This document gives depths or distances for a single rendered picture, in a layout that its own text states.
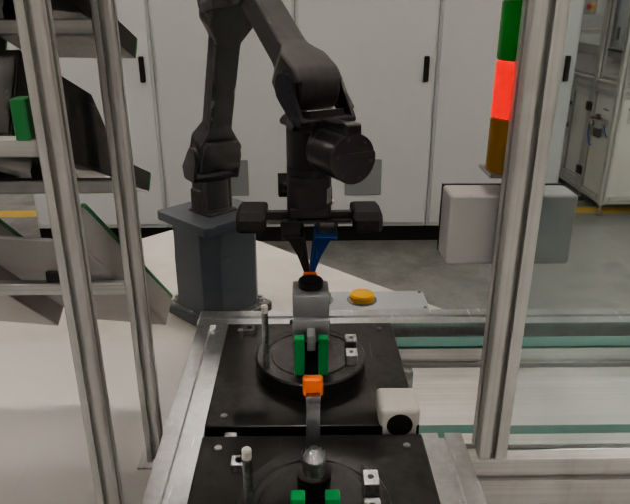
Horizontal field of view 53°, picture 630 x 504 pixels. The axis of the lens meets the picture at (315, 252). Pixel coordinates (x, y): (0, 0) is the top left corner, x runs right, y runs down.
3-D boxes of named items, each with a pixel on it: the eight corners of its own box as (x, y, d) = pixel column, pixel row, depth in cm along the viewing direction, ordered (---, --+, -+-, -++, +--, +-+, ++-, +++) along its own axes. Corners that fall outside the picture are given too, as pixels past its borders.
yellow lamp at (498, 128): (479, 163, 62) (484, 112, 60) (529, 163, 62) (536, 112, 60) (493, 176, 57) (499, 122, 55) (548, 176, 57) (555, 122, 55)
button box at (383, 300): (297, 323, 107) (297, 290, 104) (420, 321, 107) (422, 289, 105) (297, 343, 100) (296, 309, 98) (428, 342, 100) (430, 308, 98)
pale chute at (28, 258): (79, 318, 90) (87, 288, 91) (166, 325, 88) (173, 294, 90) (-45, 236, 64) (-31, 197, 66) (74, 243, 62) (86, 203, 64)
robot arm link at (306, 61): (195, 2, 91) (207, -68, 82) (247, 2, 94) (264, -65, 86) (271, 151, 78) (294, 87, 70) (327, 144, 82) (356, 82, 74)
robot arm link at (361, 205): (385, 171, 76) (380, 158, 82) (232, 171, 76) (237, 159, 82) (382, 234, 80) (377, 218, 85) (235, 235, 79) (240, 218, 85)
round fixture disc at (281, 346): (259, 340, 87) (259, 327, 86) (360, 339, 87) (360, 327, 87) (252, 400, 74) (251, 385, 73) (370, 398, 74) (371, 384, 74)
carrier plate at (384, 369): (228, 335, 92) (227, 322, 92) (390, 334, 93) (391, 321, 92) (205, 442, 70) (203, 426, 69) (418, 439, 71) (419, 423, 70)
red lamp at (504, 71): (484, 111, 60) (489, 58, 58) (536, 111, 60) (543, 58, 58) (499, 121, 55) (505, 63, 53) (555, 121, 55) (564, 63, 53)
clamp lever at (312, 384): (303, 451, 62) (302, 374, 62) (323, 451, 62) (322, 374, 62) (302, 463, 58) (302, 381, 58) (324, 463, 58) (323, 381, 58)
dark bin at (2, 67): (53, 187, 81) (58, 130, 81) (149, 191, 79) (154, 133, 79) (-131, 133, 53) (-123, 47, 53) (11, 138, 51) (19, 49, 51)
